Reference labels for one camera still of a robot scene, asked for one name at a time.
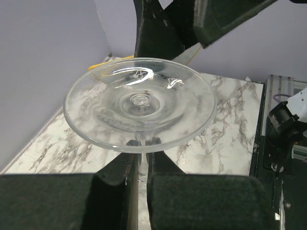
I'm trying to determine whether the small whiteboard on stand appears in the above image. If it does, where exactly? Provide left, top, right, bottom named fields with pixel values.
left=87, top=43, right=203, bottom=71

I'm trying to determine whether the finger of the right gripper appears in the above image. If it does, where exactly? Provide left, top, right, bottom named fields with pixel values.
left=134, top=0, right=184, bottom=60
left=193, top=0, right=276, bottom=48

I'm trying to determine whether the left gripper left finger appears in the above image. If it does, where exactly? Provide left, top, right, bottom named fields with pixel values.
left=0, top=153, right=138, bottom=230

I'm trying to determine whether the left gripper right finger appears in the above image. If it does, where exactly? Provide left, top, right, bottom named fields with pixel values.
left=146, top=151, right=278, bottom=230

